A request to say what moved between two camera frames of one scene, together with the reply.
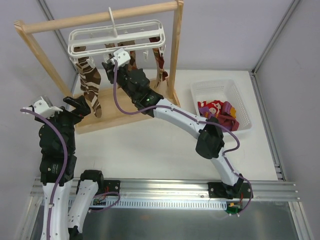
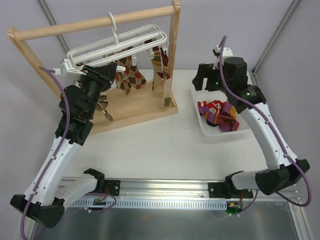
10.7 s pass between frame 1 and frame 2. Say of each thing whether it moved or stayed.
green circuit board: stayed
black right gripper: moved
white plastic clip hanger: moved
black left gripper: moved
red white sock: stayed
